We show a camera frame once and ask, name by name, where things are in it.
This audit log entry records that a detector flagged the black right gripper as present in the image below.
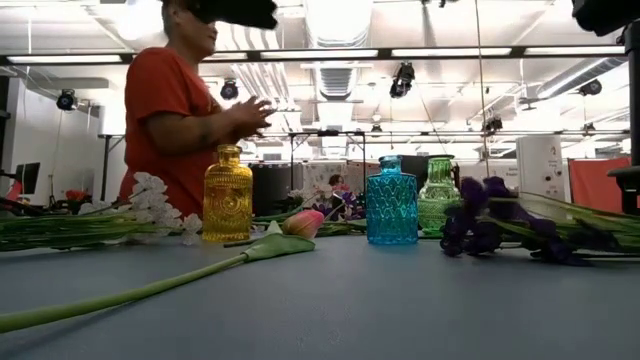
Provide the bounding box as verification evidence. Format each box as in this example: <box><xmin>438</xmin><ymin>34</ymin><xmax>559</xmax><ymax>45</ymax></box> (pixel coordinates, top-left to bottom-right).
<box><xmin>572</xmin><ymin>0</ymin><xmax>640</xmax><ymax>37</ymax></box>

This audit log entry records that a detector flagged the yellow glass vase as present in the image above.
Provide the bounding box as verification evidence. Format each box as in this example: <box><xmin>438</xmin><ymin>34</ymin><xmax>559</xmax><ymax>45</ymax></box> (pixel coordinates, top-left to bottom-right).
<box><xmin>202</xmin><ymin>143</ymin><xmax>254</xmax><ymax>244</ymax></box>

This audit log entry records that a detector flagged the black frame post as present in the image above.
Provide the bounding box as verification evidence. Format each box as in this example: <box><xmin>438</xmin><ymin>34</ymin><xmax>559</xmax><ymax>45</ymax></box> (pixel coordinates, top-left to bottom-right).
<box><xmin>618</xmin><ymin>19</ymin><xmax>640</xmax><ymax>167</ymax></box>

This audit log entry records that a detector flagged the thin hanging cord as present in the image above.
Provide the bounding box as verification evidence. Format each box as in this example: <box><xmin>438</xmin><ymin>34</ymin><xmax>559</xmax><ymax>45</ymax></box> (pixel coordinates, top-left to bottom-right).
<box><xmin>473</xmin><ymin>0</ymin><xmax>491</xmax><ymax>177</ymax></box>

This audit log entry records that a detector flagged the black equipment mount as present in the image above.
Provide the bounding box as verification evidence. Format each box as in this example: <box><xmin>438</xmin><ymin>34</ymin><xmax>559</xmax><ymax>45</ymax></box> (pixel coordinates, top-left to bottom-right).
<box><xmin>607</xmin><ymin>166</ymin><xmax>640</xmax><ymax>216</ymax></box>

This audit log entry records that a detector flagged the black frame stand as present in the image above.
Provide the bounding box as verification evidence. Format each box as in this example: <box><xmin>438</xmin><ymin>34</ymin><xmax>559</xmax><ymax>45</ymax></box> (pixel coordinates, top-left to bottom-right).
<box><xmin>98</xmin><ymin>132</ymin><xmax>126</xmax><ymax>202</ymax></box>
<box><xmin>287</xmin><ymin>129</ymin><xmax>369</xmax><ymax>192</ymax></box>

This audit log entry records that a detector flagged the black overhead light beam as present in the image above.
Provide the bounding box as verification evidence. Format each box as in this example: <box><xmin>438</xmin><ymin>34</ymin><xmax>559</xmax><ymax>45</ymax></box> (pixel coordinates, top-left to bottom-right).
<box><xmin>0</xmin><ymin>44</ymin><xmax>627</xmax><ymax>66</ymax></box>

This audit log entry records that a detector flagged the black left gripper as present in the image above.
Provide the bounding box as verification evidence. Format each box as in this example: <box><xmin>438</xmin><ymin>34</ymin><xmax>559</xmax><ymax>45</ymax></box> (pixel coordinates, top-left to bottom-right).
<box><xmin>187</xmin><ymin>0</ymin><xmax>279</xmax><ymax>30</ymax></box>

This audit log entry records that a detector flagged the blue glass vase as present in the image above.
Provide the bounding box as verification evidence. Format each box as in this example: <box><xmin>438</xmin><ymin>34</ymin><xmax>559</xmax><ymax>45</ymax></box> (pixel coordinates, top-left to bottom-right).
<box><xmin>365</xmin><ymin>154</ymin><xmax>419</xmax><ymax>246</ymax></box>

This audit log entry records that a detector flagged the orange partition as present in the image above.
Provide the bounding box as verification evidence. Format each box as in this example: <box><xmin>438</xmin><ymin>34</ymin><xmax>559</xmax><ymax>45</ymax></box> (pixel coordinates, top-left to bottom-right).
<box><xmin>568</xmin><ymin>157</ymin><xmax>632</xmax><ymax>214</ymax></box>

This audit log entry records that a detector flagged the pink tulip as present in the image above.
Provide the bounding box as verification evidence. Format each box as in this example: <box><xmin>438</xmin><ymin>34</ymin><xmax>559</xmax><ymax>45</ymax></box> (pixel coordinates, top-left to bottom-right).
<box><xmin>0</xmin><ymin>208</ymin><xmax>326</xmax><ymax>335</ymax></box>

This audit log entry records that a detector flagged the black partition panel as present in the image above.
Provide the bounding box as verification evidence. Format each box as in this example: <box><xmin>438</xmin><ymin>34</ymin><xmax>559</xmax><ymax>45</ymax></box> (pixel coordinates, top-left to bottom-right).
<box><xmin>249</xmin><ymin>162</ymin><xmax>304</xmax><ymax>217</ymax></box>

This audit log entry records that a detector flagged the green glass vase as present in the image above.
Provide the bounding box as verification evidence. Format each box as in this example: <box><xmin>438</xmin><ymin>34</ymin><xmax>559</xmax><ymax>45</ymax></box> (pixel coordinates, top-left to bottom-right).
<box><xmin>417</xmin><ymin>154</ymin><xmax>464</xmax><ymax>237</ymax></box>

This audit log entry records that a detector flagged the silver ventilation duct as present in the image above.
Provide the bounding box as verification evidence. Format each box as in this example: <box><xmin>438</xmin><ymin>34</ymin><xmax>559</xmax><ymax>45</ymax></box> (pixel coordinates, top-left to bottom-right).
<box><xmin>303</xmin><ymin>0</ymin><xmax>375</xmax><ymax>101</ymax></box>

